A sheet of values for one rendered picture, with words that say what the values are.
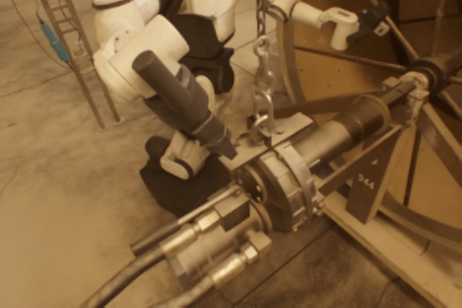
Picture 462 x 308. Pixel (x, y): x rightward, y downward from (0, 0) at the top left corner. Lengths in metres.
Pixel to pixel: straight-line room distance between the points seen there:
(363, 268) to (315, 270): 0.24
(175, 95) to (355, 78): 1.91
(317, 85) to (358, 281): 1.13
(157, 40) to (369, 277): 1.58
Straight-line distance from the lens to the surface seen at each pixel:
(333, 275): 1.75
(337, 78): 2.14
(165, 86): 0.42
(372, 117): 1.03
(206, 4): 1.02
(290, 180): 0.72
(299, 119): 0.79
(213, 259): 0.81
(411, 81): 1.27
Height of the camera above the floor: 1.57
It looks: 41 degrees down
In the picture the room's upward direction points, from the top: 6 degrees counter-clockwise
